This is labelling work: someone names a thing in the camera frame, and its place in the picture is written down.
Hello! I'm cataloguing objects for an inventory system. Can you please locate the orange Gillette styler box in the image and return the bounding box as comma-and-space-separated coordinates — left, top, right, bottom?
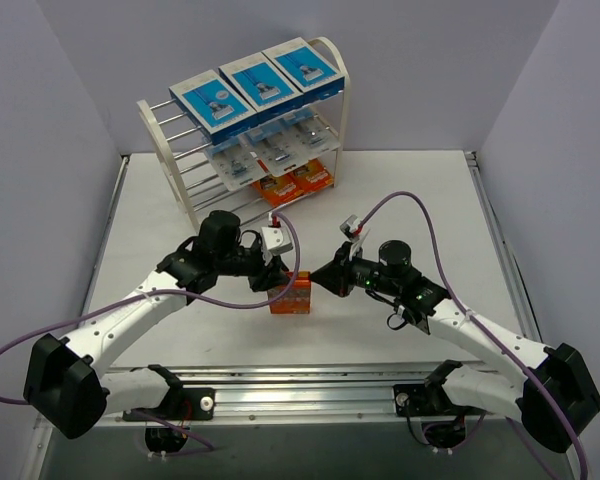
269, 271, 312, 315

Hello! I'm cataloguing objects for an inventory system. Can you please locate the orange Gillette Fusion5 box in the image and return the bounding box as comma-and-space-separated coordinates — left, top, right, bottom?
251, 174, 305, 207
290, 158, 334, 193

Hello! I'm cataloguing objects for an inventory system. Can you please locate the small blue cartridge pack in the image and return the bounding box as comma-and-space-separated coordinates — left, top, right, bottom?
205, 143, 267, 192

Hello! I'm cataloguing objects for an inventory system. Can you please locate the gillette razor blister pack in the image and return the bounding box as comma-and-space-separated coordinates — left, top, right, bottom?
244, 124, 312, 177
284, 116, 340, 157

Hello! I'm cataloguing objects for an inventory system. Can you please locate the blue Harry's box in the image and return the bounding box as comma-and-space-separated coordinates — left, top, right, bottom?
218, 52, 304, 123
169, 70, 258, 145
262, 37, 345, 104

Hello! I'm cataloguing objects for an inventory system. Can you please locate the Gillette razor blister pack front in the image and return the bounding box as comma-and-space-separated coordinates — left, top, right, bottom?
284, 116, 340, 157

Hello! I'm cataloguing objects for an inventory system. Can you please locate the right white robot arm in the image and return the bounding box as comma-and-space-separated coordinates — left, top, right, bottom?
310, 240, 600, 453

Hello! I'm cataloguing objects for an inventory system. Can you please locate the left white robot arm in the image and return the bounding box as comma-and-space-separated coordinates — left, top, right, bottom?
23, 210, 300, 439

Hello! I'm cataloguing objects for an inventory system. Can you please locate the cream metal-rod shelf rack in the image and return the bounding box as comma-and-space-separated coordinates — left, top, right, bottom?
137, 36, 351, 229

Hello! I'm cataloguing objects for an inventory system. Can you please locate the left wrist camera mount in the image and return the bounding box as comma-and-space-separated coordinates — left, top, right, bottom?
260, 212, 294, 264

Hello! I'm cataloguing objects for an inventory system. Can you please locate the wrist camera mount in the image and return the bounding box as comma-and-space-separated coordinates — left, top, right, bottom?
260, 212, 294, 264
340, 215, 369, 260

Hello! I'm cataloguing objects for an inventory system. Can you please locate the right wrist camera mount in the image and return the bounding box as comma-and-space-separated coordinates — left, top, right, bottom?
340, 215, 369, 260

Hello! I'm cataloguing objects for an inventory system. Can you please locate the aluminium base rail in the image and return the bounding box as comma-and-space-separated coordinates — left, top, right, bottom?
34, 367, 531, 429

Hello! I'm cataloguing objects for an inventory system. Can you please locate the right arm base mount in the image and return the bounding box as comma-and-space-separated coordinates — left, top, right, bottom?
392, 383, 485, 455

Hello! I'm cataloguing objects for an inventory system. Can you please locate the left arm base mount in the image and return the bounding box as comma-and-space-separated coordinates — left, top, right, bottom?
122, 387, 216, 458

